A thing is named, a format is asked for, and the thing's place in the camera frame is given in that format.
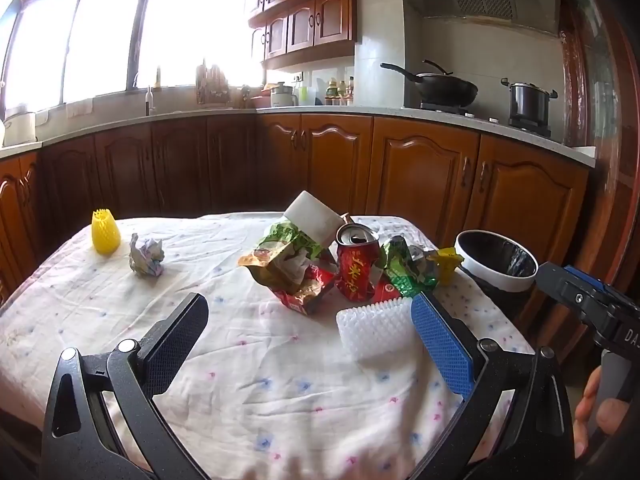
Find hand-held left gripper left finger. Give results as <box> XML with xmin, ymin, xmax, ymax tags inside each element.
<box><xmin>41</xmin><ymin>292</ymin><xmax>211</xmax><ymax>480</ymax></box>

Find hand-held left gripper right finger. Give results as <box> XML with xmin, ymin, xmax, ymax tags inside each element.
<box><xmin>411</xmin><ymin>291</ymin><xmax>577</xmax><ymax>480</ymax></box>

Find dark red packet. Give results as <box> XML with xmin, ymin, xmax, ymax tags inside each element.
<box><xmin>371</xmin><ymin>279</ymin><xmax>403</xmax><ymax>303</ymax></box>

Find white bin with black bag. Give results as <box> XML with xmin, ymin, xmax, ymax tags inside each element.
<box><xmin>454</xmin><ymin>229</ymin><xmax>541</xmax><ymax>326</ymax></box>

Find white foam block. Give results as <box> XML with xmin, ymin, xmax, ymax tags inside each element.
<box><xmin>284</xmin><ymin>190</ymin><xmax>347</xmax><ymax>251</ymax></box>

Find person's right hand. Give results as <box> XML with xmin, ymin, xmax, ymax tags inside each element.
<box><xmin>572</xmin><ymin>366</ymin><xmax>632</xmax><ymax>460</ymax></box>

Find white foam fruit net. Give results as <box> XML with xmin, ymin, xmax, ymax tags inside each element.
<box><xmin>336</xmin><ymin>296</ymin><xmax>426</xmax><ymax>363</ymax></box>

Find green foil wrapper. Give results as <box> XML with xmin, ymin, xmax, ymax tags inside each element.
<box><xmin>377</xmin><ymin>235</ymin><xmax>441</xmax><ymax>298</ymax></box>

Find yellow plastic piece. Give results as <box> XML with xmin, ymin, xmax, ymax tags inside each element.
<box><xmin>427</xmin><ymin>247</ymin><xmax>465</xmax><ymax>287</ymax></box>

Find white floral tablecloth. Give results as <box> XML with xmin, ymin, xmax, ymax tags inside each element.
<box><xmin>0</xmin><ymin>212</ymin><xmax>536</xmax><ymax>480</ymax></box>

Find crumpled paper ball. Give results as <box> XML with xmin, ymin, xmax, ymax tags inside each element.
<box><xmin>129</xmin><ymin>233</ymin><xmax>166</xmax><ymax>277</ymax></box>

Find red crushed drink can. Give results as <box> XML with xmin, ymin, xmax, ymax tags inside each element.
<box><xmin>334</xmin><ymin>222</ymin><xmax>382</xmax><ymax>303</ymax></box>

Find brown crumpled snack bag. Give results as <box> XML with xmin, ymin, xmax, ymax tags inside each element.
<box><xmin>237</xmin><ymin>247</ymin><xmax>321</xmax><ymax>297</ymax></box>

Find yellow foam fruit net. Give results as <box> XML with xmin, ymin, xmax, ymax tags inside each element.
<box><xmin>91</xmin><ymin>208</ymin><xmax>121</xmax><ymax>254</ymax></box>

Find red torn carton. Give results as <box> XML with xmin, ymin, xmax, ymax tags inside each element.
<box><xmin>272</xmin><ymin>265</ymin><xmax>338</xmax><ymax>317</ymax></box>

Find green snack wrapper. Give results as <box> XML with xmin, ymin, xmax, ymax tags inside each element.
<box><xmin>256</xmin><ymin>220</ymin><xmax>326</xmax><ymax>261</ymax></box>

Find wooden lower cabinets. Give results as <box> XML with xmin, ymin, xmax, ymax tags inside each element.
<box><xmin>0</xmin><ymin>112</ymin><xmax>591</xmax><ymax>306</ymax></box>

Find wooden cabinets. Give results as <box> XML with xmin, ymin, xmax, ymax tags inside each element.
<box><xmin>0</xmin><ymin>112</ymin><xmax>591</xmax><ymax>306</ymax></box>
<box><xmin>237</xmin><ymin>0</ymin><xmax>387</xmax><ymax>72</ymax></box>

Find steel cooking pot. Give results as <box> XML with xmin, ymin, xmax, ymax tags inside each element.
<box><xmin>501</xmin><ymin>78</ymin><xmax>558</xmax><ymax>128</ymax></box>

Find gas stove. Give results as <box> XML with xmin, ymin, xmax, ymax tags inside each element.
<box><xmin>419</xmin><ymin>101</ymin><xmax>553</xmax><ymax>139</ymax></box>

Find grey kitchen countertop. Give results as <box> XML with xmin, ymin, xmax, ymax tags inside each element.
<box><xmin>0</xmin><ymin>104</ymin><xmax>597</xmax><ymax>168</ymax></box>

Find black wok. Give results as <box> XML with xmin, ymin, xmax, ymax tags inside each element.
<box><xmin>380</xmin><ymin>60</ymin><xmax>479</xmax><ymax>108</ymax></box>

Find utensil holder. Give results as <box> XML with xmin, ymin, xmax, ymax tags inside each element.
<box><xmin>196</xmin><ymin>61</ymin><xmax>231</xmax><ymax>106</ymax></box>

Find row of condiment bottles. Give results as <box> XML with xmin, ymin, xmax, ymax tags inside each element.
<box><xmin>324</xmin><ymin>76</ymin><xmax>356</xmax><ymax>107</ymax></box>

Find kitchen window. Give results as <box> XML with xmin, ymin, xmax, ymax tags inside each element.
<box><xmin>0</xmin><ymin>0</ymin><xmax>266</xmax><ymax>111</ymax></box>

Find wooden upper cabinets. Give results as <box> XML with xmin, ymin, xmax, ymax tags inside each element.
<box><xmin>237</xmin><ymin>0</ymin><xmax>387</xmax><ymax>72</ymax></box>

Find wooden door frame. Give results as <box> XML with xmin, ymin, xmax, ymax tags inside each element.
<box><xmin>559</xmin><ymin>0</ymin><xmax>640</xmax><ymax>361</ymax></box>

